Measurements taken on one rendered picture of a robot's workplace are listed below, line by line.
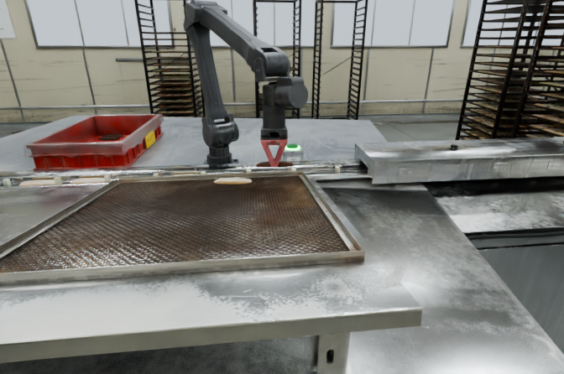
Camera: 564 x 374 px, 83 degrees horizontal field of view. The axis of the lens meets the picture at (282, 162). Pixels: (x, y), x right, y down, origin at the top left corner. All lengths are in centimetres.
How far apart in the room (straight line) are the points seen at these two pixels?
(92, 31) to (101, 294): 545
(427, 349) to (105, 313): 43
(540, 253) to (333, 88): 475
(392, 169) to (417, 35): 507
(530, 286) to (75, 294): 106
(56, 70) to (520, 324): 598
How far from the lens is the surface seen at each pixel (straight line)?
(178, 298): 39
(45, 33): 606
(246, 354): 54
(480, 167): 114
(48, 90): 619
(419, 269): 72
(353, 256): 44
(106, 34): 570
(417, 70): 605
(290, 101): 72
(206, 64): 111
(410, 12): 592
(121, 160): 124
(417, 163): 102
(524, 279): 112
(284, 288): 39
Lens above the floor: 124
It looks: 21 degrees down
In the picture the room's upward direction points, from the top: straight up
